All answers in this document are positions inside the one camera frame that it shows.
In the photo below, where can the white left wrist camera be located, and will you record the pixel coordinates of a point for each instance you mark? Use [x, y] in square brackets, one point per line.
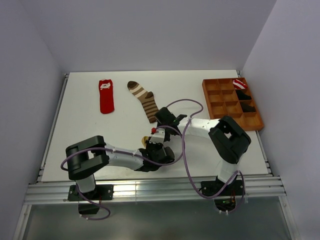
[157, 136]

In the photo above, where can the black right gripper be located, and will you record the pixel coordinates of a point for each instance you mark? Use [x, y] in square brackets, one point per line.
[167, 138]

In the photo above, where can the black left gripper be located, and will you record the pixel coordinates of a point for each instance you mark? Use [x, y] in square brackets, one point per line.
[159, 145]

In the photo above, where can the black rolled sock upper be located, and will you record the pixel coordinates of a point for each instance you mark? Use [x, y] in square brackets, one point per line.
[242, 96]

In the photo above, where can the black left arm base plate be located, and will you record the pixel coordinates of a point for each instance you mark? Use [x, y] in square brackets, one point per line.
[102, 192]

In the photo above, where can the red sock with white pattern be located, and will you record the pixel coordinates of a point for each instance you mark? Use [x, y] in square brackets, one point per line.
[106, 96]

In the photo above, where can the aluminium frame rail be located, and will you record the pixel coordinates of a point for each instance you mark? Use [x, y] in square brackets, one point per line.
[174, 189]

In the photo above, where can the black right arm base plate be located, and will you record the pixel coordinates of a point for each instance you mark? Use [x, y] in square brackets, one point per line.
[211, 187]

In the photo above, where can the red white striped rolled sock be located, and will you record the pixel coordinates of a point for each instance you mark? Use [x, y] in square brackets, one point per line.
[239, 85]

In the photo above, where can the dark brown rolled sock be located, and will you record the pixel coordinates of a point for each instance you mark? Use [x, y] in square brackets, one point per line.
[247, 106]

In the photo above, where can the wooden compartment tray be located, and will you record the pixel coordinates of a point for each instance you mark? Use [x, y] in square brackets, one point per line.
[221, 100]

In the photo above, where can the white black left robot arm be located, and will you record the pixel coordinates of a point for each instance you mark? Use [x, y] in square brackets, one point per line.
[85, 158]

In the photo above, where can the brown striped sock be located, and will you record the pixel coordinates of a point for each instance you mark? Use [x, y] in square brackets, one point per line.
[146, 99]

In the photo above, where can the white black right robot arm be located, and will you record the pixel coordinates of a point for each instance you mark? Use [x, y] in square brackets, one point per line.
[228, 138]

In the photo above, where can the yellow sock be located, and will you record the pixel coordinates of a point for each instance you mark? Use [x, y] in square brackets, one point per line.
[145, 141]

